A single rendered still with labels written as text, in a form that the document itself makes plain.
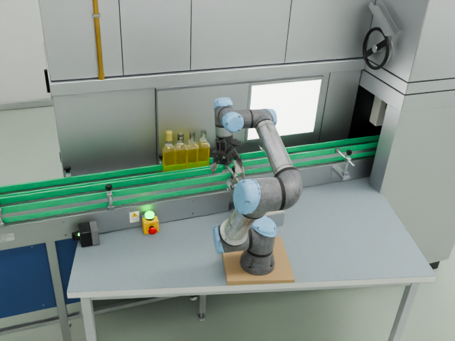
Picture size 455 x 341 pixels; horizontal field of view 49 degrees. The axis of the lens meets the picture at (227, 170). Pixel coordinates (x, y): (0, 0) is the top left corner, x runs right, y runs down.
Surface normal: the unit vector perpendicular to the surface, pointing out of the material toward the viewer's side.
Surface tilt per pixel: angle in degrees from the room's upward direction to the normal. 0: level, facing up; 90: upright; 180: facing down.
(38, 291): 90
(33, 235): 90
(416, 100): 90
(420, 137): 90
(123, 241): 0
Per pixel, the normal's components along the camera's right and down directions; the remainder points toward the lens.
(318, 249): 0.05, -0.85
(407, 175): 0.34, 0.50
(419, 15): -0.94, 0.14
